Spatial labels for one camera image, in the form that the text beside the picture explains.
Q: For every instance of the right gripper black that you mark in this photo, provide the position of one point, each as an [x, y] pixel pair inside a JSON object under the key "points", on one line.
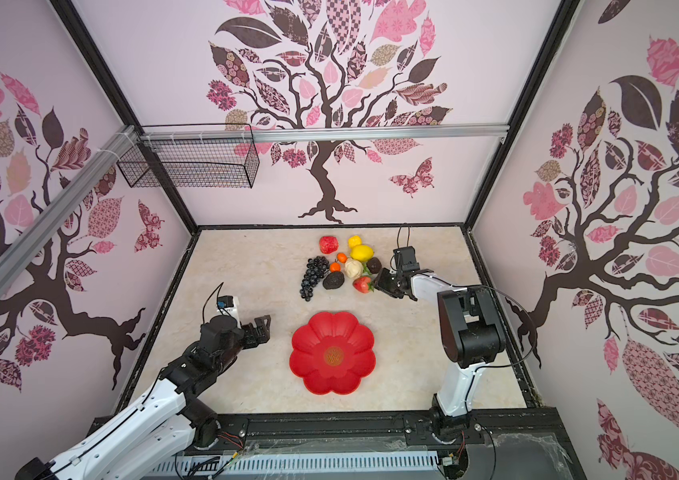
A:
{"points": [[392, 282]]}

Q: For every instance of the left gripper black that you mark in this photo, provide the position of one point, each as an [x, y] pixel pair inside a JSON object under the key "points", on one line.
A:
{"points": [[263, 332]]}

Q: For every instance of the red strawberry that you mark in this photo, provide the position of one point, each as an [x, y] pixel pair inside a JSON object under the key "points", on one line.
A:
{"points": [[363, 284]]}

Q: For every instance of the cream pear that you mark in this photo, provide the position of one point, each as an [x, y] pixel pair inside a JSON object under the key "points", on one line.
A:
{"points": [[353, 268]]}

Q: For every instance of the dark avocado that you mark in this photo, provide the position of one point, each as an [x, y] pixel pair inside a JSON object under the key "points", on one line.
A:
{"points": [[333, 281]]}

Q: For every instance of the red flower-shaped bowl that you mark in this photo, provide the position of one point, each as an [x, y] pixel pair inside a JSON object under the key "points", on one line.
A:
{"points": [[332, 353]]}

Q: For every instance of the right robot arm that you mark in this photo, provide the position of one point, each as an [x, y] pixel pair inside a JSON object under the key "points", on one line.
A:
{"points": [[472, 333]]}

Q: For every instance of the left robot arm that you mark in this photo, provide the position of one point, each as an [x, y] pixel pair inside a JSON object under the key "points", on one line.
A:
{"points": [[167, 418]]}

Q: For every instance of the small yellow fruit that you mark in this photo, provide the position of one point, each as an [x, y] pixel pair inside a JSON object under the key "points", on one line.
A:
{"points": [[354, 241]]}

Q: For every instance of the yellow lemon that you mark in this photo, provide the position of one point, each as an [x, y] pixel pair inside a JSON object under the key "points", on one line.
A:
{"points": [[362, 253]]}

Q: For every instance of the black grape bunch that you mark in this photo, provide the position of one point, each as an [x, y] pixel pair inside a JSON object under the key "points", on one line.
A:
{"points": [[316, 269]]}

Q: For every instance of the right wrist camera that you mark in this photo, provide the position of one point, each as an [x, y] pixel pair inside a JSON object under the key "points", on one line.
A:
{"points": [[405, 259]]}

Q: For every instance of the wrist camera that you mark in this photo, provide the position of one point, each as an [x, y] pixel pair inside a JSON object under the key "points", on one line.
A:
{"points": [[225, 304], [405, 259]]}

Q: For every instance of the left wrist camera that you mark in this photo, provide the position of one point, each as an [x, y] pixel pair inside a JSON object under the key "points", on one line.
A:
{"points": [[225, 304]]}

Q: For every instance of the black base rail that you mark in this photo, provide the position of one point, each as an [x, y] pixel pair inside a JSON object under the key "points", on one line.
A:
{"points": [[491, 444]]}

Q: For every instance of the black wire basket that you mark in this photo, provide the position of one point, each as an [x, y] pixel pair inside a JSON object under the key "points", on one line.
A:
{"points": [[204, 155]]}

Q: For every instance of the white slotted cable duct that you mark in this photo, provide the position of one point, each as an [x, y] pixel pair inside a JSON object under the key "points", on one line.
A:
{"points": [[294, 466]]}

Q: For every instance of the aluminium rail back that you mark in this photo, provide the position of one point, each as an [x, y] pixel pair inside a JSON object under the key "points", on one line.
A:
{"points": [[334, 134]]}

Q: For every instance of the aluminium rail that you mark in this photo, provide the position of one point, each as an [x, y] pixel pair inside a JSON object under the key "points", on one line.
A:
{"points": [[20, 254], [334, 134]]}

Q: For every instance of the aluminium rail left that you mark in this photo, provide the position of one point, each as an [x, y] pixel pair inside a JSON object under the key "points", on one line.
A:
{"points": [[20, 254]]}

